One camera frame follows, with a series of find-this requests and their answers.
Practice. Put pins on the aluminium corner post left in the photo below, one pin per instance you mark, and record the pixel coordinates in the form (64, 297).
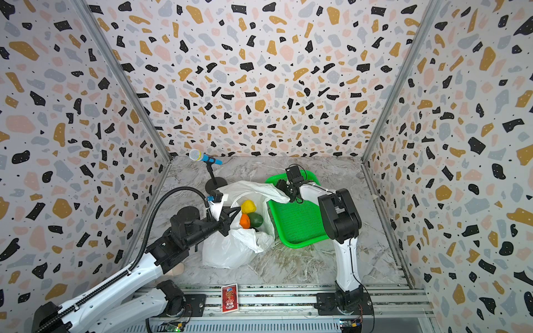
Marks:
(82, 9)

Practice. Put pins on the orange tangerine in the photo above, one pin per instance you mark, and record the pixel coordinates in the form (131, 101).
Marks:
(245, 221)

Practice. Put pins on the circuit board right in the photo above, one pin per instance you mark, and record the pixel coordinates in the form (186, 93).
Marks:
(351, 326)

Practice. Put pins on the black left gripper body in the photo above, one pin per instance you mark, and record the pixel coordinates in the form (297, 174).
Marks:
(209, 226)

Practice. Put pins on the white plastic bag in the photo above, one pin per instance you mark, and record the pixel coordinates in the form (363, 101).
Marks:
(241, 245)

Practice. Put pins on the aluminium corner post right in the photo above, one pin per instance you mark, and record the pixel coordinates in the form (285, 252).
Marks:
(427, 19)

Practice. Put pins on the blue microphone on stand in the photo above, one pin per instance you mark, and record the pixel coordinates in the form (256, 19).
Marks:
(215, 182)

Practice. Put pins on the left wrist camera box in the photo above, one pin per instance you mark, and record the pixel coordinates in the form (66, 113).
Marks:
(215, 201)

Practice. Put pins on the green circuit board left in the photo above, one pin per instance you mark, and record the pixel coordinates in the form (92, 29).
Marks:
(173, 327)

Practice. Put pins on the green plastic perforated basket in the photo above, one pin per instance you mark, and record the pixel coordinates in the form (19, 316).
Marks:
(299, 223)

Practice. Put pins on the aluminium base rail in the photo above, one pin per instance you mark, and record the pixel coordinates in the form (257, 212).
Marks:
(293, 308)

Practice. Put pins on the red playing card box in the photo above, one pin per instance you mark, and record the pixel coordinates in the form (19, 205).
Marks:
(230, 301)

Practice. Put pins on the beige wooden peg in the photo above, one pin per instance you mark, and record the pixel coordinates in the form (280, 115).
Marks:
(177, 270)

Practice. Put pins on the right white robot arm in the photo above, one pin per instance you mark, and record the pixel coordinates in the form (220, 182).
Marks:
(341, 222)

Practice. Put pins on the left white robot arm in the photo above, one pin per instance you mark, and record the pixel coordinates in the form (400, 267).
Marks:
(105, 308)

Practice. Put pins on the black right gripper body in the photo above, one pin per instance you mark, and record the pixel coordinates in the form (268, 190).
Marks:
(286, 189)

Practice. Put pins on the yellow lemon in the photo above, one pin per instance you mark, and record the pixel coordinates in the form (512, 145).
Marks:
(248, 207)

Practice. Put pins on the aluminium corner post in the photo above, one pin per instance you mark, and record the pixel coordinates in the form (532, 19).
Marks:
(427, 19)
(82, 9)

